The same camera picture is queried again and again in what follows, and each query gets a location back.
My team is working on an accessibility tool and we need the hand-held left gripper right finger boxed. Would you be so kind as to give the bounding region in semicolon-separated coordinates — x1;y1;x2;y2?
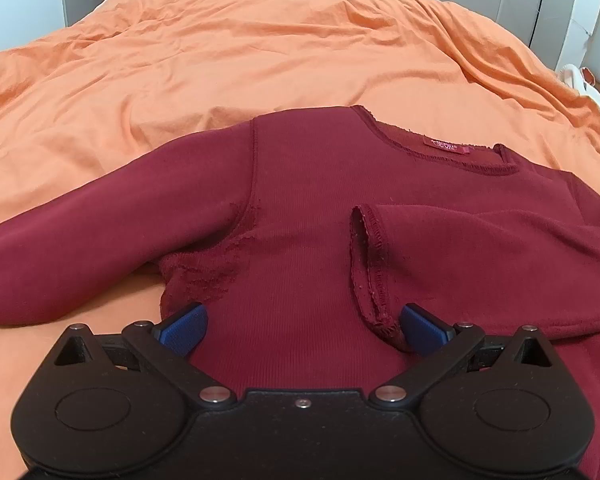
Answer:
368;303;556;409

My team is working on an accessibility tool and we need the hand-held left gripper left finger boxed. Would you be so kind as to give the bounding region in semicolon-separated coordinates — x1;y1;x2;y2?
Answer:
54;302;237;409

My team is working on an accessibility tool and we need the maroon long-sleeve sweater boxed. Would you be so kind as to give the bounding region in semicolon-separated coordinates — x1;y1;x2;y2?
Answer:
0;104;600;480

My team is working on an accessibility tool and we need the orange bed sheet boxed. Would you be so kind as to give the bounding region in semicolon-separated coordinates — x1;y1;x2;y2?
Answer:
0;0;600;480

